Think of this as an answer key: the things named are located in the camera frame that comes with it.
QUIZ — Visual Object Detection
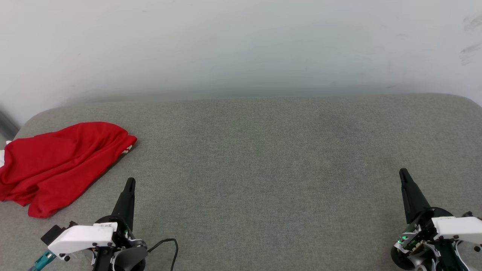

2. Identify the thin black looped cable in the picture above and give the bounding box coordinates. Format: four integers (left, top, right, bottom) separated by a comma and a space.
147, 238, 179, 271

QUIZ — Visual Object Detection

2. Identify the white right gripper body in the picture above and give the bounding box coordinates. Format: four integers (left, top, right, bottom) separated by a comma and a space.
390, 207, 482, 271

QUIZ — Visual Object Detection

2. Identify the red and white shirt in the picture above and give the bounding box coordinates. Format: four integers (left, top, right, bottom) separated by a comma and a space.
0, 122, 137, 219

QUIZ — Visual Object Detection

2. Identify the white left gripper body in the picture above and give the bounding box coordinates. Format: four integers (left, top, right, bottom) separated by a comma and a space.
48, 215, 147, 271

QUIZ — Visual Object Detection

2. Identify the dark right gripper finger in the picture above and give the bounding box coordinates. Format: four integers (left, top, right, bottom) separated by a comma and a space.
399, 168, 432, 225

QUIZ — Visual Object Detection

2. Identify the black cable with teal connector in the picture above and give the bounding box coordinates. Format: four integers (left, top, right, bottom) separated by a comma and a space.
28, 250, 57, 271

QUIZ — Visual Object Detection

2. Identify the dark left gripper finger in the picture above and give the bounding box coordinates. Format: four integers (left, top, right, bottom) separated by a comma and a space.
111, 178, 136, 231

